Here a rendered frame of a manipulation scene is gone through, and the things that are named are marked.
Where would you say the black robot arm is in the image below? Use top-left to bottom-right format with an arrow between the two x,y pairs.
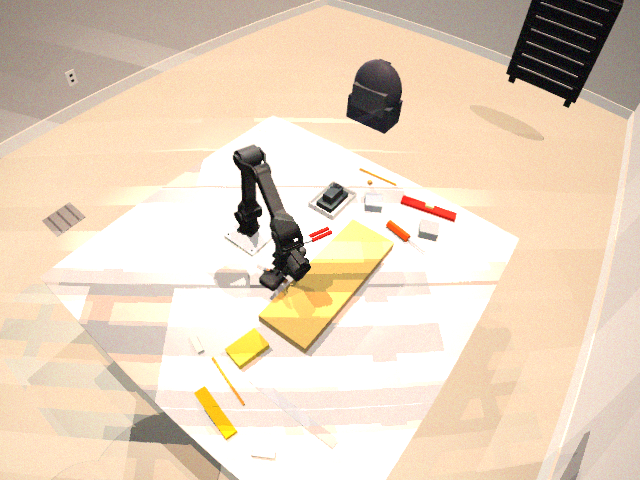
232,144 -> 311,282

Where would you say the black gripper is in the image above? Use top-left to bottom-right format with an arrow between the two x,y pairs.
259,247 -> 306,292

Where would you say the yellow rectangular block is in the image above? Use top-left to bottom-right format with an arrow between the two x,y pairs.
225,328 -> 269,370

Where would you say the yellow rectangular bar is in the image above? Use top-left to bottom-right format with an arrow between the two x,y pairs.
194,386 -> 237,440

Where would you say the red spirit level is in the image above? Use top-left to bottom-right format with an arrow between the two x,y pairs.
401,196 -> 457,223

